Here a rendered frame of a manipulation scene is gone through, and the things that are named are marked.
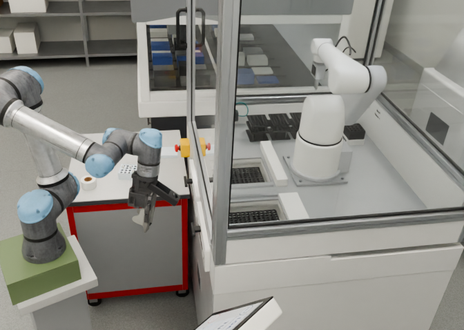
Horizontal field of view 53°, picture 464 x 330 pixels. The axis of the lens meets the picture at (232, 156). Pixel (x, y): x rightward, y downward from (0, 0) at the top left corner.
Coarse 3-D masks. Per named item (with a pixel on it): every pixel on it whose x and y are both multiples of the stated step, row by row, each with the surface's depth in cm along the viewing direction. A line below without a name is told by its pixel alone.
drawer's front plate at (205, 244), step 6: (198, 204) 189; (198, 210) 186; (198, 216) 186; (198, 222) 188; (204, 222) 180; (204, 228) 177; (204, 234) 174; (204, 240) 171; (204, 246) 169; (204, 252) 170; (210, 252) 168; (204, 258) 171; (204, 264) 172; (204, 270) 173
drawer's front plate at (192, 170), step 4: (192, 160) 216; (192, 164) 213; (192, 168) 210; (192, 172) 208; (192, 176) 206; (196, 180) 203; (192, 184) 208; (196, 184) 200; (196, 188) 198; (196, 192) 195; (196, 196) 193; (196, 200) 194; (196, 204) 195; (196, 208) 196; (196, 212) 197; (196, 216) 198
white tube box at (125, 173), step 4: (124, 164) 234; (128, 164) 234; (132, 164) 234; (136, 164) 234; (120, 168) 231; (124, 168) 231; (128, 168) 231; (132, 168) 231; (136, 168) 231; (120, 172) 229; (124, 172) 229; (128, 172) 229; (120, 176) 228; (124, 176) 228; (128, 176) 228
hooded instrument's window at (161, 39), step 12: (156, 36) 252; (168, 36) 253; (180, 36) 254; (156, 48) 255; (168, 48) 256; (180, 48) 258; (156, 60) 259; (168, 60) 260; (180, 60) 261; (156, 72) 263; (168, 72) 264; (180, 72) 265; (156, 84) 266; (168, 84) 268; (180, 84) 269
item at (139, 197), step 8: (136, 176) 157; (136, 184) 158; (144, 184) 158; (136, 192) 158; (144, 192) 159; (152, 192) 158; (128, 200) 158; (136, 200) 158; (144, 200) 158; (152, 200) 158
